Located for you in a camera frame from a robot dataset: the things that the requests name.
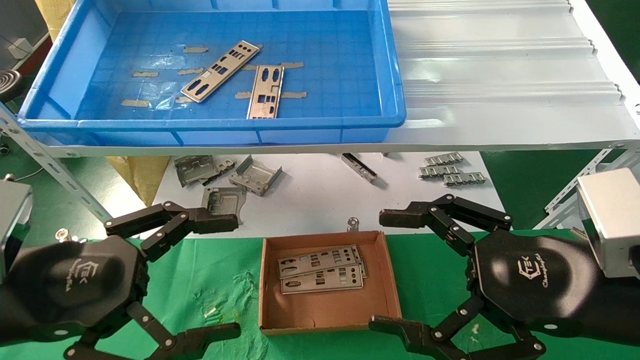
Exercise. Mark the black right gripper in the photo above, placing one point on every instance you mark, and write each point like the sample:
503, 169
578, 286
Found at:
540, 280

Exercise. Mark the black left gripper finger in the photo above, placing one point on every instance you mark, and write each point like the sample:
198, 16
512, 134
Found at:
210, 222

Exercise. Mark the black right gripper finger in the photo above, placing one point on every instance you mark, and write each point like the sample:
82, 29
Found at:
400, 332
400, 217

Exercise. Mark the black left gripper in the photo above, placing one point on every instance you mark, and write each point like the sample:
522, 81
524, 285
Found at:
75, 285

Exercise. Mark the brown cardboard box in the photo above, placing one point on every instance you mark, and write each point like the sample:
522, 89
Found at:
330, 312

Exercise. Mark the blue plastic tray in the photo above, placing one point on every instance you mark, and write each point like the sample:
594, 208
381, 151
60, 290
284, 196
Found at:
325, 60

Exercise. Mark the small white tape scrap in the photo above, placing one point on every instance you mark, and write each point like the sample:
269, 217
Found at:
211, 312

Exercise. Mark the green cloth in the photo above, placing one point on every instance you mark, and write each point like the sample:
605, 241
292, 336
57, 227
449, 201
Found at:
225, 280

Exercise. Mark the small slotted metal part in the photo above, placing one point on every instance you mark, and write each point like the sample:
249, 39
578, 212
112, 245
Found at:
225, 165

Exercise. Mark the metal clip strip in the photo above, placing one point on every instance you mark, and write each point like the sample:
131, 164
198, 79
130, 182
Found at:
443, 159
465, 178
440, 171

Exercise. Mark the narrow metal bar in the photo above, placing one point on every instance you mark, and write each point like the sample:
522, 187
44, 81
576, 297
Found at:
359, 166

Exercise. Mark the yellow woven bag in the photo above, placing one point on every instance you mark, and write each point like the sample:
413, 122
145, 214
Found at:
55, 17
142, 175

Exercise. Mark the grey slotted angle steel bar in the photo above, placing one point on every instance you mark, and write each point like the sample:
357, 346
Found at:
50, 162
580, 181

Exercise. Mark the grey tape piece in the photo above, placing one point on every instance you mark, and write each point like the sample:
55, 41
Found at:
145, 74
295, 94
294, 65
135, 103
196, 49
242, 94
190, 71
181, 99
248, 66

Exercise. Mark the clear tape patch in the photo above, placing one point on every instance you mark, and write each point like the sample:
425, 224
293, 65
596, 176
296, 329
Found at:
167, 61
157, 95

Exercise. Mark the white corrugated shelf board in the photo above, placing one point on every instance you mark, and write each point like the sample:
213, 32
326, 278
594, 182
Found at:
500, 75

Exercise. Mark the small black floor object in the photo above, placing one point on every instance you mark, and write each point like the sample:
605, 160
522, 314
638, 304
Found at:
4, 148

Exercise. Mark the black coiled disc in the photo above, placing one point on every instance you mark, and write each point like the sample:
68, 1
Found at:
9, 82

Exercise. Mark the white power adapter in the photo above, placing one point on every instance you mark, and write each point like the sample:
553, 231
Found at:
20, 47

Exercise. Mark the grey flat metal bracket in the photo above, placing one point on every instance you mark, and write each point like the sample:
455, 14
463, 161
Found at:
225, 197

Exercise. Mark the grey sheet metal bracket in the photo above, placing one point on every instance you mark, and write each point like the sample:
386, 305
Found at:
195, 170

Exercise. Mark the grey folded metal bracket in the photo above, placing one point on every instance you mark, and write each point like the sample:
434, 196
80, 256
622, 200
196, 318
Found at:
255, 175

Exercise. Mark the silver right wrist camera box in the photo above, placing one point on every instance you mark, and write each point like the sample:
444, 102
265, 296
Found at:
610, 210

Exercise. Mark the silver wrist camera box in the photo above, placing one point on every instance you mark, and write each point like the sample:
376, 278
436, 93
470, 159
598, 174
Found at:
12, 210
610, 210

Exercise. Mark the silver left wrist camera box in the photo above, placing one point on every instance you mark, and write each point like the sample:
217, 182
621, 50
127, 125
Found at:
12, 210

